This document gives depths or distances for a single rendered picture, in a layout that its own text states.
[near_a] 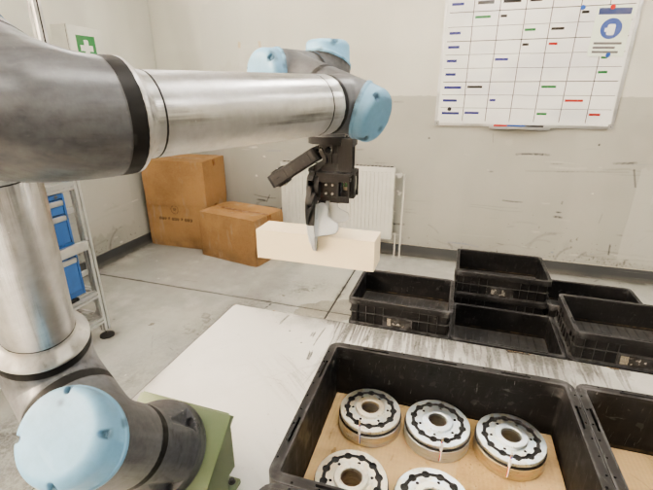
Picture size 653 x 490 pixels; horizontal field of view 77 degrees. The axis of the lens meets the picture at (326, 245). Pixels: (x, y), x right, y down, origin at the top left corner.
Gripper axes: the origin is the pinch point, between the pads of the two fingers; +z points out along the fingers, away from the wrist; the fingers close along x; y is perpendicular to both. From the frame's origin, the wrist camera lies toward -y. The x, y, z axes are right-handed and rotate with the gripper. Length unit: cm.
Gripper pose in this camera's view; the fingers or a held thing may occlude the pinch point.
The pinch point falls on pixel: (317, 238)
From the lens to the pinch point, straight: 81.2
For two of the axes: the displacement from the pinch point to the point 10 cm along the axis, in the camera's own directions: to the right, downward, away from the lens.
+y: 9.5, 1.1, -2.9
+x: 3.1, -3.4, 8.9
